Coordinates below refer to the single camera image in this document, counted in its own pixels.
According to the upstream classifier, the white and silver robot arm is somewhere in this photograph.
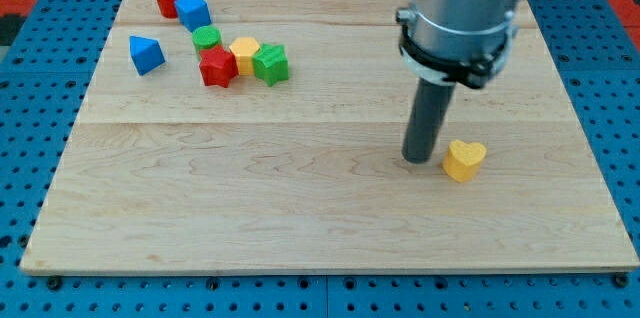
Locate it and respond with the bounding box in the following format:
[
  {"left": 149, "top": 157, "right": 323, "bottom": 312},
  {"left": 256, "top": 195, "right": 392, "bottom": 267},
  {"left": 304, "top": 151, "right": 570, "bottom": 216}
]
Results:
[{"left": 396, "top": 0, "right": 519, "bottom": 89}]

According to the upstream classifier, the yellow hexagon block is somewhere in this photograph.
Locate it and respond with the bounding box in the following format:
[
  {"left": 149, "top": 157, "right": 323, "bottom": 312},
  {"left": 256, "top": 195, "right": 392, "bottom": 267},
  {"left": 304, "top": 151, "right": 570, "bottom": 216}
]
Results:
[{"left": 229, "top": 37, "right": 260, "bottom": 76}]

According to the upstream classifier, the yellow heart block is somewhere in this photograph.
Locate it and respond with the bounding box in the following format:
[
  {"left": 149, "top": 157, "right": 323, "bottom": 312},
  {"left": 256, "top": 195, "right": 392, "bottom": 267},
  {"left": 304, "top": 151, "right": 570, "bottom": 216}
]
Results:
[{"left": 442, "top": 140, "right": 487, "bottom": 183}]

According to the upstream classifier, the wooden board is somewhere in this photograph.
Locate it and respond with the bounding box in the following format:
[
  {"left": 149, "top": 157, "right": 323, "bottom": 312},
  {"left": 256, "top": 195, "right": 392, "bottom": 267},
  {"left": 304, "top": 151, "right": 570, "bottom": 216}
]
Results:
[{"left": 20, "top": 0, "right": 639, "bottom": 276}]

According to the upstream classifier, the green star block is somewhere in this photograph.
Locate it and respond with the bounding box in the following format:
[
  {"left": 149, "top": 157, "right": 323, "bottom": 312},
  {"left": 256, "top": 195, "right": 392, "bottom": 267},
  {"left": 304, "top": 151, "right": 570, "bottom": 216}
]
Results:
[{"left": 252, "top": 44, "right": 289, "bottom": 87}]

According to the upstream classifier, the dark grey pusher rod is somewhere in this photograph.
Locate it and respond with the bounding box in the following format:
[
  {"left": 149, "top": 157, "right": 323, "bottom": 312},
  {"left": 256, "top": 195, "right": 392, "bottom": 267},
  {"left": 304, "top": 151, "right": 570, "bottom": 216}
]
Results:
[{"left": 402, "top": 79, "right": 455, "bottom": 164}]

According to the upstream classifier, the red star block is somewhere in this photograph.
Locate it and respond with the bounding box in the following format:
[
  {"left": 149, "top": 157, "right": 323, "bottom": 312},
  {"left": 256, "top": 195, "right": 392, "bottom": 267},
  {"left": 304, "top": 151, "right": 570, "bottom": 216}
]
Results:
[{"left": 199, "top": 45, "right": 239, "bottom": 88}]

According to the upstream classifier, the green cylinder block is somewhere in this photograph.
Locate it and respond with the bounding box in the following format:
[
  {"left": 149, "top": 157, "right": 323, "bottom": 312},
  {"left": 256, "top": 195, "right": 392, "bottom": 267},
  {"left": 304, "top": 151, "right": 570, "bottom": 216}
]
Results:
[{"left": 191, "top": 25, "right": 222, "bottom": 57}]

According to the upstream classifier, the blue cube block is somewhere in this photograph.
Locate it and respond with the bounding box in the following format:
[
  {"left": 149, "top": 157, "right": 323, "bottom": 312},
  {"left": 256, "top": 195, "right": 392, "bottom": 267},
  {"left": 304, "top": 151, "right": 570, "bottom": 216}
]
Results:
[{"left": 174, "top": 0, "right": 212, "bottom": 32}]

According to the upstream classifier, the blue triangle block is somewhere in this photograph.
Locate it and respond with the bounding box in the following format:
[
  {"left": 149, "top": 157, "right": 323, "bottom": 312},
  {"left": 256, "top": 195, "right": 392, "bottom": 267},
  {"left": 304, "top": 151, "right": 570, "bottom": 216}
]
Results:
[{"left": 129, "top": 36, "right": 165, "bottom": 76}]

